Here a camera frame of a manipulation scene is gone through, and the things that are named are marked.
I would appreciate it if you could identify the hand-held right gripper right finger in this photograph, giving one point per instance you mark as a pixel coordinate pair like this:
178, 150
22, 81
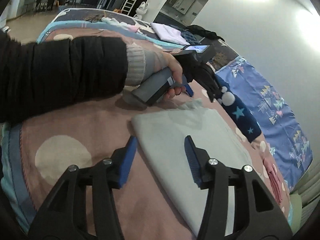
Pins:
192, 162

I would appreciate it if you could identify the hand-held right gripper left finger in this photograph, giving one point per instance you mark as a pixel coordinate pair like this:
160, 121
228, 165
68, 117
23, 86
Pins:
127, 162

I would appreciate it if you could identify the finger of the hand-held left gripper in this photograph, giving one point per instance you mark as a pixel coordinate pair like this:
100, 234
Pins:
208, 92
212, 80

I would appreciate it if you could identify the light grey shirt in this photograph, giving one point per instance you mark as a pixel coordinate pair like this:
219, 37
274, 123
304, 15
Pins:
170, 135

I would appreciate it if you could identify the person's left forearm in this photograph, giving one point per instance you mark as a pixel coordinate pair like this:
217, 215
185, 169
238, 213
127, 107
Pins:
62, 72

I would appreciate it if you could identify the person's left hand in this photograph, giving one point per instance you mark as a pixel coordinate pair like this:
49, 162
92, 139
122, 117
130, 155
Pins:
177, 71

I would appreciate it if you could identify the navy garment with stars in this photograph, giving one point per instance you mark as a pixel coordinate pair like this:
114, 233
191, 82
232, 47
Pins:
240, 112

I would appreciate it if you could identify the dark blue crumpled cloth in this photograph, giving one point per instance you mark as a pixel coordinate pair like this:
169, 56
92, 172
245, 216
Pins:
190, 37

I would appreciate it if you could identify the black cloth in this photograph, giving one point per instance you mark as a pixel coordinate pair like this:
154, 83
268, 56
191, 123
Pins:
205, 32

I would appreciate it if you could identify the pink blanket with white dots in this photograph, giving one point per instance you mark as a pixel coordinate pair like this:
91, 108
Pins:
87, 125

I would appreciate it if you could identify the lilac folded cloth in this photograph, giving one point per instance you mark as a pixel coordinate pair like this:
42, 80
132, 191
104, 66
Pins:
167, 32

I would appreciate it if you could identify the pink small cloth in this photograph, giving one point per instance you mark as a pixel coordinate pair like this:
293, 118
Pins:
132, 28

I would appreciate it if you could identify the blue sheet with triangle print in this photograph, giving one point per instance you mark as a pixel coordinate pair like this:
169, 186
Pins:
275, 130

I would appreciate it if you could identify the white plush toy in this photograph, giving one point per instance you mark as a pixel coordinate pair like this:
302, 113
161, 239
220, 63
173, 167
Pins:
142, 11

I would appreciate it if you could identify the white small cloth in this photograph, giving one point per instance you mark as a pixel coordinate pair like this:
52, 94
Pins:
112, 21

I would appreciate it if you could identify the pink garment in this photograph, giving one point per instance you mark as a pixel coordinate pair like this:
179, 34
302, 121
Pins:
273, 180

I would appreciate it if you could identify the white ladder shelf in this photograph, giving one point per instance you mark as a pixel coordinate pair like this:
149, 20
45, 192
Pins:
128, 3

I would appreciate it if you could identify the light green cloth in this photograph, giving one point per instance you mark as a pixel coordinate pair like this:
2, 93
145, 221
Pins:
296, 210

